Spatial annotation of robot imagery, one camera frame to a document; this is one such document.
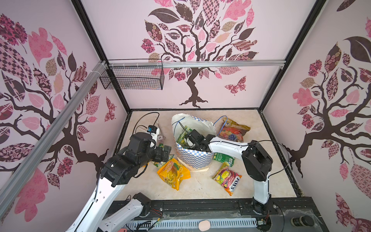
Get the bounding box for blue checkered paper bag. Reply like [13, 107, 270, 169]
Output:
[171, 113, 219, 172]

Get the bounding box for green Fox's candy bag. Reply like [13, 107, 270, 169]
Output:
[213, 153, 235, 167]

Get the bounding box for colourful spring tea candy bag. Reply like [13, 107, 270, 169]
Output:
[176, 126, 193, 147]

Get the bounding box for yellow mango snack bag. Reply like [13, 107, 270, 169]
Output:
[157, 158, 191, 190]

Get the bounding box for small green Fox's packet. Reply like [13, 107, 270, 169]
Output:
[153, 154, 174, 169]

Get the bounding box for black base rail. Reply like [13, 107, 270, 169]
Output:
[122, 197, 328, 232]

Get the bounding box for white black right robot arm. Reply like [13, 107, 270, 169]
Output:
[185, 130, 273, 215]

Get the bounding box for round beige sticker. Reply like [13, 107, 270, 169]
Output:
[198, 220, 211, 232]

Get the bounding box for black wire basket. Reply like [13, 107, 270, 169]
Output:
[100, 58, 165, 90]

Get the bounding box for aluminium rail left wall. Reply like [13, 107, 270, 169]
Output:
[0, 60, 107, 217]

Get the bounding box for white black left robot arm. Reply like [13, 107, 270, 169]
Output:
[68, 129, 170, 232]

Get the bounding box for aluminium rail wall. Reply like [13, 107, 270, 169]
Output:
[109, 60, 286, 68]
[0, 60, 107, 217]

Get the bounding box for black knob on base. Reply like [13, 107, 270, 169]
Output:
[290, 215, 315, 227]

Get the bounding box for red gold fruit candy bag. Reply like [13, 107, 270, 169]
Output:
[218, 118, 251, 143]

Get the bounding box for pink Fox's candy bag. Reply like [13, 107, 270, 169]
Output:
[213, 162, 242, 196]

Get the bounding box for aluminium rail back wall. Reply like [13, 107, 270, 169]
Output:
[109, 60, 286, 68]

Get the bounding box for slotted white cable duct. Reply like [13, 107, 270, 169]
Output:
[125, 218, 258, 232]

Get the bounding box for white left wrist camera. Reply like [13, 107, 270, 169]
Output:
[146, 125, 160, 145]

